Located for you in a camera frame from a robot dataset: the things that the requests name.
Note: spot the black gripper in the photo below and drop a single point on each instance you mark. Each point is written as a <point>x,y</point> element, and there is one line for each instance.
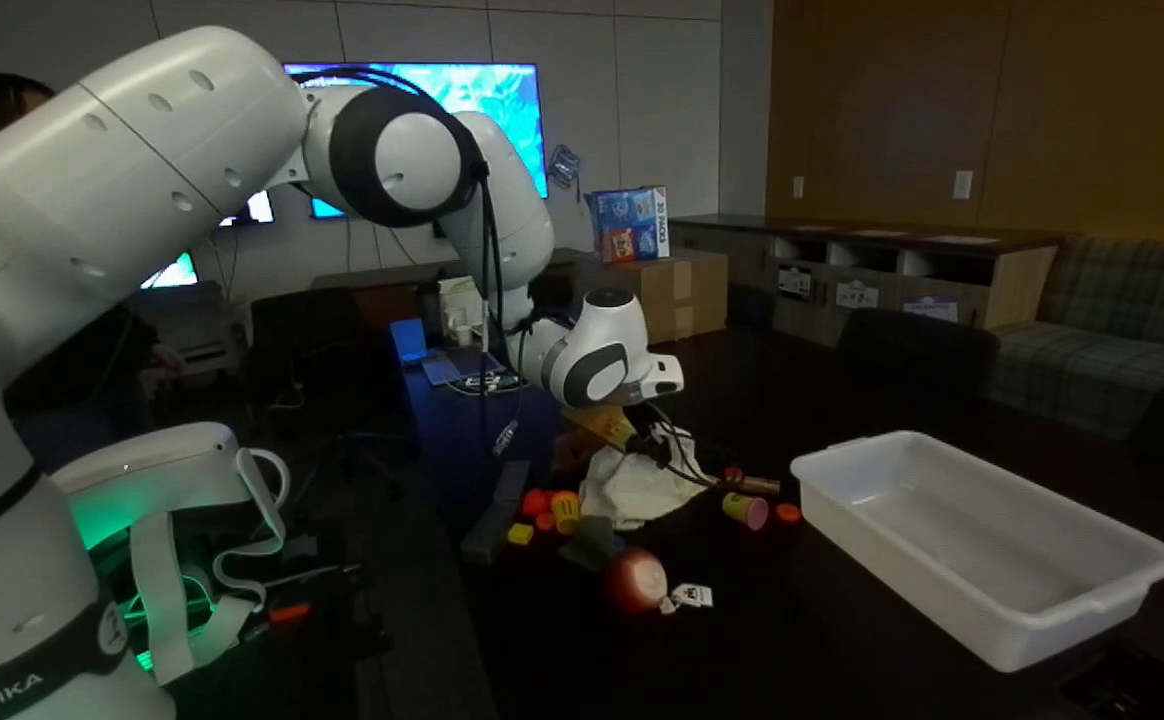
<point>644,426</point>

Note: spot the white towel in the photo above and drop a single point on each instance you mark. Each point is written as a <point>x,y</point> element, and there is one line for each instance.
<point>643,488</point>

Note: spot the yellow toy cylinder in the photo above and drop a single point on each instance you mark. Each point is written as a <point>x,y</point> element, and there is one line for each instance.
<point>565,510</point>

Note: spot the red toy apple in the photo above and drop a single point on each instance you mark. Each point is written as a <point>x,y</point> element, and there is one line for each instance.
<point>638,581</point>

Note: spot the red toy piece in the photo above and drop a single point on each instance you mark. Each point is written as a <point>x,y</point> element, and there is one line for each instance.
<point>539,504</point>

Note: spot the red plastic disc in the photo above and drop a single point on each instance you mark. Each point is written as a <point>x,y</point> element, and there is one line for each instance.
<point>789,515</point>

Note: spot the white paper tag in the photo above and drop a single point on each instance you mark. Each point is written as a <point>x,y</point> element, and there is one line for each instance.
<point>689,597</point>

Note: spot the small yellow cube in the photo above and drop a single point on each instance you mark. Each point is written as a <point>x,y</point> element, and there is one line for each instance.
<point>521,533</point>

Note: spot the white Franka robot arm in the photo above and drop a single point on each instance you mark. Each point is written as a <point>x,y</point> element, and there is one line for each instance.
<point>73,200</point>

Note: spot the brown cardboard box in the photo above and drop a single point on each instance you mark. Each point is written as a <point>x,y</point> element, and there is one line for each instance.
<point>689,299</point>

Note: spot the blue draped table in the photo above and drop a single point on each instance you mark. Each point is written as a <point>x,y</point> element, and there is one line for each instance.
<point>473,426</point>

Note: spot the blue printed box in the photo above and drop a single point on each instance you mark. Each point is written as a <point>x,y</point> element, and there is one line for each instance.
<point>631,224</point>

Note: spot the white stand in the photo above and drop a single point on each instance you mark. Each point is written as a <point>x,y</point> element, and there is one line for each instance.
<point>460,309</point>

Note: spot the large black ottoman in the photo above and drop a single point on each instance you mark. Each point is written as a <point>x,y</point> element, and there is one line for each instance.
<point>922,366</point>

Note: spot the wooden shelf cabinet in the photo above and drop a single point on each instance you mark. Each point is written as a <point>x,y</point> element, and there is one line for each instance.
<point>873,260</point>

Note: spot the translucent white plastic bin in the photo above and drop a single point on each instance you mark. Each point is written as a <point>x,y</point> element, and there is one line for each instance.
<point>983,547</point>

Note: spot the green plaid sofa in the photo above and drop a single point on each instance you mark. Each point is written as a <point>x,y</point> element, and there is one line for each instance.
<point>1114,345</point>

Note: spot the small lit monitor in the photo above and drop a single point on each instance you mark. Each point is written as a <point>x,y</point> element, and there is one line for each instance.
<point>174,272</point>

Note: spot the person in dark clothing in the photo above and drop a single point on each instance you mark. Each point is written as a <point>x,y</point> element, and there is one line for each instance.
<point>0,106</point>

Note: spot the tan wrist camera mount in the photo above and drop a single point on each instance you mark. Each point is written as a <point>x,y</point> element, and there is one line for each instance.
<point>596,426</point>

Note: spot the large wall screen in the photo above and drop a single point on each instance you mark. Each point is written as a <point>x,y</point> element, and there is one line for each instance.
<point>503,101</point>

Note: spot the white wall outlet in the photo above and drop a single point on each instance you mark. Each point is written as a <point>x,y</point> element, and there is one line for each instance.
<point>963,182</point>

